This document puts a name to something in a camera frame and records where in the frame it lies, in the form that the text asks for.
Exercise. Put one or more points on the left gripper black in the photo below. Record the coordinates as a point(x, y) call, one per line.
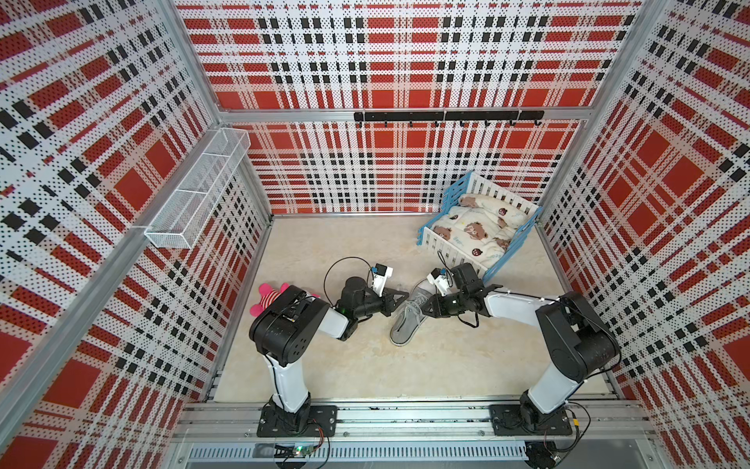
point(388, 303)

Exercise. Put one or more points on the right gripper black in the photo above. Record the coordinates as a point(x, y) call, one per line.
point(437, 305)

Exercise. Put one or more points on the grey shoelace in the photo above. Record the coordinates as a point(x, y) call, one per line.
point(417, 298)

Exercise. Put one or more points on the grey canvas sneaker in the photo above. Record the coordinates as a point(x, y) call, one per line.
point(409, 316)

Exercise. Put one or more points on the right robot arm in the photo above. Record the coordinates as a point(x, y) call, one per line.
point(578, 342)

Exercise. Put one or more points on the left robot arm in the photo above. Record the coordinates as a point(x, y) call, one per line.
point(285, 322)

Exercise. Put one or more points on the bear print blanket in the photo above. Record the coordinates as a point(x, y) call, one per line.
point(481, 227)

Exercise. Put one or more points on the white blue toy crib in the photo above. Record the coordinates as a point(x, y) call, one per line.
point(477, 185)

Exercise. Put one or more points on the pink striped plush toy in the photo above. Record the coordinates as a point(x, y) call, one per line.
point(268, 295)

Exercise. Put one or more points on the green circuit board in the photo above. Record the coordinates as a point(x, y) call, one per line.
point(286, 452)

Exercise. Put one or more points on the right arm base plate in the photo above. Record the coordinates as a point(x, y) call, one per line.
point(510, 420)

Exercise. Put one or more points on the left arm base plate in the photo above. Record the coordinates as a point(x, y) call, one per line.
point(316, 421)

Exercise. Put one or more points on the black hook rail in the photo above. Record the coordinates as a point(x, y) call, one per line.
point(447, 116)

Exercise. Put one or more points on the white wire mesh basket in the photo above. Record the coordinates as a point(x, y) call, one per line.
point(210, 168)

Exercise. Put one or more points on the aluminium front rail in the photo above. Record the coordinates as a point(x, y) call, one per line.
point(446, 420)

